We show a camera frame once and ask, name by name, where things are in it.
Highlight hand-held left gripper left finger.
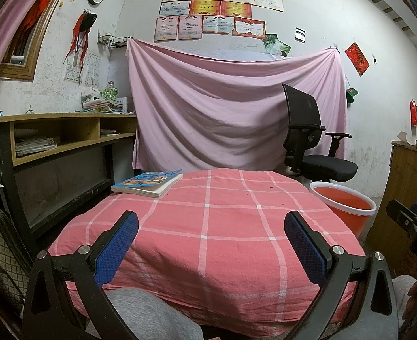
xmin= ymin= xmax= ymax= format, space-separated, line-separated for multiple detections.
xmin=22 ymin=210 xmax=140 ymax=340

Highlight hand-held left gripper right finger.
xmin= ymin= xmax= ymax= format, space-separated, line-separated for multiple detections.
xmin=284 ymin=210 xmax=400 ymax=340

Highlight red bucket with white rim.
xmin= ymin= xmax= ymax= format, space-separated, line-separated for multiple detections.
xmin=309 ymin=181 xmax=377 ymax=236

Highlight wooden cabinet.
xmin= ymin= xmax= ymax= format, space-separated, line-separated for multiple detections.
xmin=366 ymin=141 xmax=417 ymax=270

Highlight person's right leg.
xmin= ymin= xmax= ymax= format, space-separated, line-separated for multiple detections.
xmin=336 ymin=274 xmax=416 ymax=340

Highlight person's leg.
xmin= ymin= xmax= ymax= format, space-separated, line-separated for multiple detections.
xmin=99 ymin=287 xmax=204 ymax=340
xmin=336 ymin=274 xmax=416 ymax=340

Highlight blue illustrated book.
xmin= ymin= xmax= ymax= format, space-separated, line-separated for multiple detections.
xmin=110 ymin=169 xmax=184 ymax=199

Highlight person's left leg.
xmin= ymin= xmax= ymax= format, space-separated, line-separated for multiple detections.
xmin=99 ymin=287 xmax=204 ymax=340

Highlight black office chair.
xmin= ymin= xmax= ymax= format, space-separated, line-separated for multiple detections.
xmin=281 ymin=83 xmax=358 ymax=182

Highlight pink checked tablecloth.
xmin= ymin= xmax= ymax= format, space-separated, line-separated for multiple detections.
xmin=47 ymin=169 xmax=367 ymax=337

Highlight beige patterned bag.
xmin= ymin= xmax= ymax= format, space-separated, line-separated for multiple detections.
xmin=0 ymin=207 xmax=30 ymax=312

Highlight thick stack of papers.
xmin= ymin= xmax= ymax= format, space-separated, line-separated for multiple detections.
xmin=15 ymin=137 xmax=58 ymax=157

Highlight stack of books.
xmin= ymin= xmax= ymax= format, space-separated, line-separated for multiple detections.
xmin=82 ymin=97 xmax=135 ymax=114

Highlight wooden desk with shelf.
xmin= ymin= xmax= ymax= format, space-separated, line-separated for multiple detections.
xmin=0 ymin=112 xmax=138 ymax=252

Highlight glass jar with green contents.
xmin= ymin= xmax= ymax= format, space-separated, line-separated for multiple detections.
xmin=100 ymin=81 xmax=120 ymax=100

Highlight hanging pink sheet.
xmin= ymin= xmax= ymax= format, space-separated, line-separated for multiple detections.
xmin=126 ymin=38 xmax=349 ymax=172

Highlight green landscape photo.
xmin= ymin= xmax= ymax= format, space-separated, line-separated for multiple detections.
xmin=272 ymin=40 xmax=292 ymax=58
xmin=263 ymin=34 xmax=279 ymax=52

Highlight hanging red ribbons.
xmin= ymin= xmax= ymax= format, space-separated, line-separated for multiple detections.
xmin=65 ymin=11 xmax=97 ymax=71

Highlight pink curtain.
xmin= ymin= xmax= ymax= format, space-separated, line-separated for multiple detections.
xmin=0 ymin=0 xmax=62 ymax=103

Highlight red cloth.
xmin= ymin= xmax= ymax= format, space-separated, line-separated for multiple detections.
xmin=17 ymin=0 xmax=60 ymax=43

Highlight red paper wall decoration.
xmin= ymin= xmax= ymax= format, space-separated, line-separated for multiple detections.
xmin=345 ymin=42 xmax=370 ymax=77

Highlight paper wall calendar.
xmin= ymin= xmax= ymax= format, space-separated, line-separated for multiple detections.
xmin=63 ymin=52 xmax=99 ymax=86

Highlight wire wall shelf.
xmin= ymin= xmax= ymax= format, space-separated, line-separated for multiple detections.
xmin=97 ymin=33 xmax=128 ymax=48

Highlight wooden window frame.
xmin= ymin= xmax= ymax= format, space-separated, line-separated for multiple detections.
xmin=0 ymin=0 xmax=76 ymax=82

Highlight group of wall certificates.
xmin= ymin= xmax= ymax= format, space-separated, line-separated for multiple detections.
xmin=154 ymin=0 xmax=285 ymax=42

